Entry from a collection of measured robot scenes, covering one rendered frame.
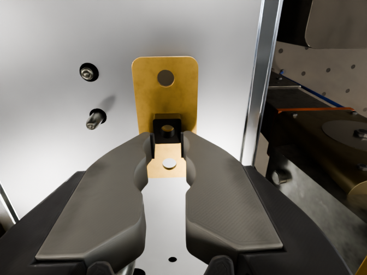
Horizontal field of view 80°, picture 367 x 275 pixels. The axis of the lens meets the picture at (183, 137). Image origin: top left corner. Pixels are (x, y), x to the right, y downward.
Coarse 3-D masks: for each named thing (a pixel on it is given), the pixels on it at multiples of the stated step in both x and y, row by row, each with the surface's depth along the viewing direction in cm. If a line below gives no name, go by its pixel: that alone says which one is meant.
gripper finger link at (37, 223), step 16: (80, 176) 9; (64, 192) 8; (48, 208) 7; (16, 224) 7; (32, 224) 7; (48, 224) 7; (0, 240) 6; (16, 240) 6; (32, 240) 6; (0, 256) 6; (16, 256) 6; (32, 256) 6; (0, 272) 5; (16, 272) 5; (32, 272) 5; (48, 272) 5; (64, 272) 5; (80, 272) 6
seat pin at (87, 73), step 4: (92, 64) 14; (84, 68) 13; (88, 68) 13; (92, 68) 14; (96, 68) 14; (84, 72) 13; (88, 72) 13; (92, 72) 14; (96, 72) 14; (84, 76) 13; (88, 76) 14; (92, 76) 14
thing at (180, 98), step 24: (144, 72) 13; (192, 72) 13; (144, 96) 13; (168, 96) 13; (192, 96) 13; (144, 120) 14; (168, 120) 13; (192, 120) 14; (168, 144) 15; (168, 168) 16
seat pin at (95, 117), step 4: (96, 112) 15; (100, 112) 15; (104, 112) 16; (92, 116) 14; (96, 116) 14; (100, 116) 15; (104, 116) 16; (88, 120) 14; (92, 120) 14; (96, 120) 14; (100, 120) 15; (88, 124) 14; (92, 124) 14; (96, 124) 14; (88, 128) 14; (92, 128) 14
